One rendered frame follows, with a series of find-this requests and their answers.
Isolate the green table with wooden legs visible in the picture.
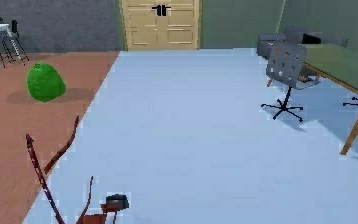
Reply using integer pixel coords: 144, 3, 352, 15
299, 43, 358, 156

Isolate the black swivel chair base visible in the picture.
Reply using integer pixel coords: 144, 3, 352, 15
342, 96, 358, 109

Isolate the grey swivel office chair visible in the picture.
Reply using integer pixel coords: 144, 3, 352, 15
260, 41, 322, 123

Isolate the grey armchair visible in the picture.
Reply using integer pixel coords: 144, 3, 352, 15
256, 24, 350, 62

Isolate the small black box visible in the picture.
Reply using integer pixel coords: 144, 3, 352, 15
105, 193, 130, 211

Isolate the green bean bag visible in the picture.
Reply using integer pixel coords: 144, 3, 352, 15
26, 62, 67, 103

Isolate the cream room door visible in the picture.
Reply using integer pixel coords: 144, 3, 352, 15
160, 0, 202, 51
119, 0, 162, 52

